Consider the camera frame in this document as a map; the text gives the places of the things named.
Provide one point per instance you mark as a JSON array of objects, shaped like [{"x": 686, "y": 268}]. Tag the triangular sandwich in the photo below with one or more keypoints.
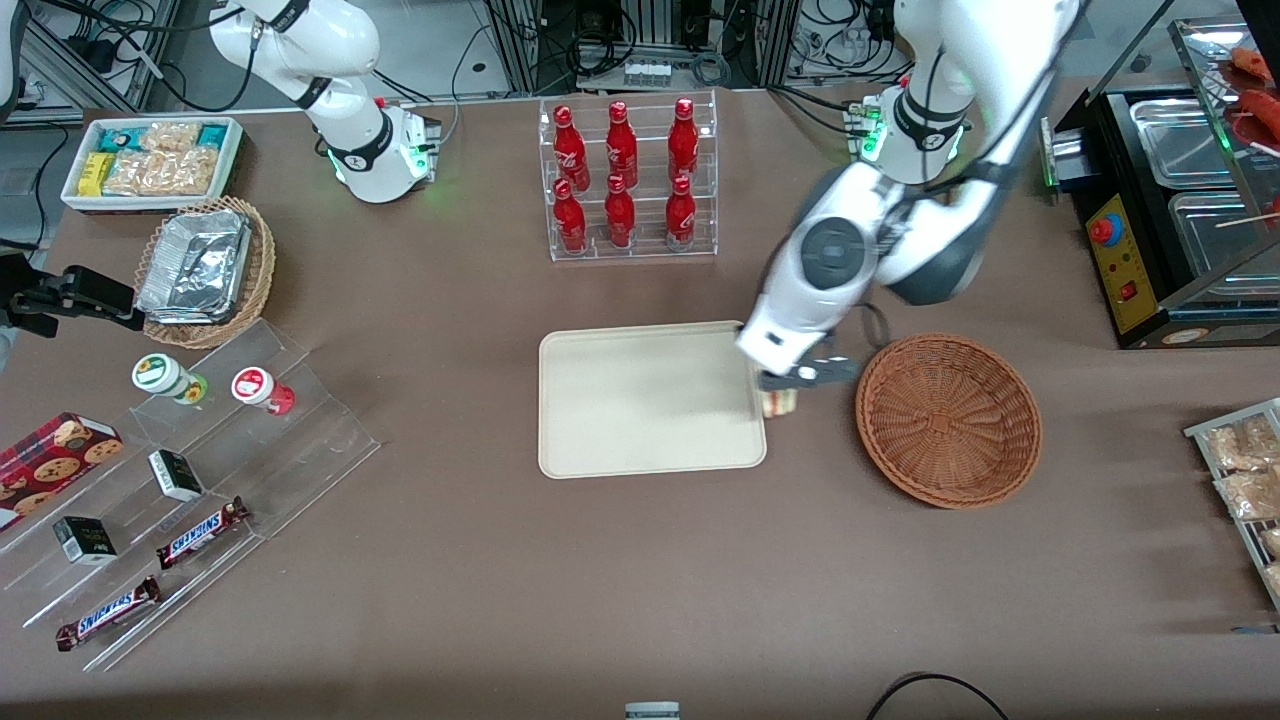
[{"x": 781, "y": 404}]

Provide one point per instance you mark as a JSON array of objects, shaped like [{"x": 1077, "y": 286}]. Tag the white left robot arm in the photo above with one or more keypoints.
[{"x": 940, "y": 250}]

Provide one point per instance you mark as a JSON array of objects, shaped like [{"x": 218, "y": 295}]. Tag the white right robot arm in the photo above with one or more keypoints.
[{"x": 340, "y": 50}]

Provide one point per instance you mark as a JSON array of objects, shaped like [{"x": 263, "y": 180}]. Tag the silver foil tray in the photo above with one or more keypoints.
[{"x": 195, "y": 265}]

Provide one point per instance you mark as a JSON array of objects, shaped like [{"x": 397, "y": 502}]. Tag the beige plastic tray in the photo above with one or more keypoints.
[{"x": 650, "y": 400}]

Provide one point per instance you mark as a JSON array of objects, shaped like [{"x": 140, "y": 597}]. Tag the tan wicker basket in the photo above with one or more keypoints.
[{"x": 255, "y": 290}]

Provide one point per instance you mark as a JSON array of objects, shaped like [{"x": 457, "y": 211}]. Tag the round brown wicker basket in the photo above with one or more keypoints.
[{"x": 950, "y": 420}]

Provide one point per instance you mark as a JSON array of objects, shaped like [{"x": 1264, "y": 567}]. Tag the green lid cup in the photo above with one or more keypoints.
[{"x": 158, "y": 373}]

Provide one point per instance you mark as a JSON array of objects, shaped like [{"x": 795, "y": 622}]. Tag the white snack bin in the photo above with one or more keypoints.
[{"x": 150, "y": 204}]

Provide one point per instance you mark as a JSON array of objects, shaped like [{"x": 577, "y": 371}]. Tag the yellow snack packet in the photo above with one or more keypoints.
[{"x": 95, "y": 174}]

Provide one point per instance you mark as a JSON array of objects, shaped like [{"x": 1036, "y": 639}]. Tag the clear cracker bag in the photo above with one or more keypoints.
[
  {"x": 192, "y": 170},
  {"x": 170, "y": 136},
  {"x": 135, "y": 172}
]

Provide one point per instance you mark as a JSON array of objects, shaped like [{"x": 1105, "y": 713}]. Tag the red cookie box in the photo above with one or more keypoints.
[{"x": 50, "y": 465}]

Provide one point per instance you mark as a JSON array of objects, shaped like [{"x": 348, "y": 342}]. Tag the teal snack packet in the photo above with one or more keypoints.
[
  {"x": 212, "y": 135},
  {"x": 120, "y": 138}
]

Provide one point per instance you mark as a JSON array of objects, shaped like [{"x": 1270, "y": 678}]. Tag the red cola bottle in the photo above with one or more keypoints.
[
  {"x": 569, "y": 150},
  {"x": 621, "y": 148},
  {"x": 570, "y": 222},
  {"x": 680, "y": 216},
  {"x": 620, "y": 218},
  {"x": 683, "y": 145}
]

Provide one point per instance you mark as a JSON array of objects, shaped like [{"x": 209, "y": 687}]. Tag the clear acrylic bottle rack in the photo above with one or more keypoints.
[{"x": 645, "y": 250}]

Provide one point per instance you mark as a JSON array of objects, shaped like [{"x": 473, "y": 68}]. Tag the red lid cup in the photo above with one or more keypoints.
[{"x": 255, "y": 385}]

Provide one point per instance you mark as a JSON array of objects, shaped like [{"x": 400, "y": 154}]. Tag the small black box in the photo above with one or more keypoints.
[
  {"x": 85, "y": 540},
  {"x": 175, "y": 475}
]

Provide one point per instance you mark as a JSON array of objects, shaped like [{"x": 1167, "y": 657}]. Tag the clear acrylic step display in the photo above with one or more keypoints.
[{"x": 280, "y": 460}]

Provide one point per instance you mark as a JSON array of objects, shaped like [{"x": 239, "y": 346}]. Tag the brown Snickers bar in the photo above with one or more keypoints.
[
  {"x": 108, "y": 613},
  {"x": 200, "y": 533}
]

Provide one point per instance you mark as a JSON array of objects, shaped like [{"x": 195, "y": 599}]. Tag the white power strip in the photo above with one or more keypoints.
[{"x": 647, "y": 74}]

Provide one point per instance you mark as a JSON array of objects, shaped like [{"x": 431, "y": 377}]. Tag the black food warmer machine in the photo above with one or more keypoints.
[{"x": 1125, "y": 270}]

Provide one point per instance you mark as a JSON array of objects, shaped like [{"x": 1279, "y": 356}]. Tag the small grey device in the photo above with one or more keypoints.
[{"x": 652, "y": 711}]

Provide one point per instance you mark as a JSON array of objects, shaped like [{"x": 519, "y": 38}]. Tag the clear fried snack bag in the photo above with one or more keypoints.
[
  {"x": 1250, "y": 495},
  {"x": 1245, "y": 445},
  {"x": 1274, "y": 580},
  {"x": 1272, "y": 542}
]

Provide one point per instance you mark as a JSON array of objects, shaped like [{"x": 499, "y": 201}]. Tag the red sausage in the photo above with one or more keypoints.
[
  {"x": 1262, "y": 108},
  {"x": 1255, "y": 62}
]

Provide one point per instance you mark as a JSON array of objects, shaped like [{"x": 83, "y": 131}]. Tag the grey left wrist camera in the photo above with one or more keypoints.
[{"x": 820, "y": 372}]

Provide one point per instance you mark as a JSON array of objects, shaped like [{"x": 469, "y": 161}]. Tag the aluminium frame rack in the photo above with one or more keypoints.
[{"x": 520, "y": 45}]

